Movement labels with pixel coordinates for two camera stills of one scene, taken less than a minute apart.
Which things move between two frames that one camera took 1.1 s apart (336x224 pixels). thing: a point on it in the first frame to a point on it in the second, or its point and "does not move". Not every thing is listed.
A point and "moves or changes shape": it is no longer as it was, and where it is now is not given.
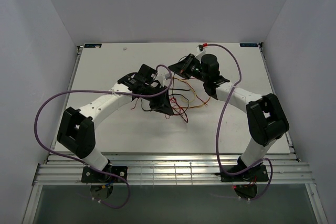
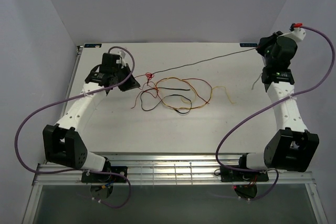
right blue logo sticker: (248, 44) does not move
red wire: (174, 100) moves or changes shape
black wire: (182, 89) to (205, 60)
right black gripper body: (196, 72) to (265, 47)
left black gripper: (163, 105) to (132, 84)
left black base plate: (90, 175) does not move
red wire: (145, 110) to (169, 78)
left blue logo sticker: (92, 45) does not move
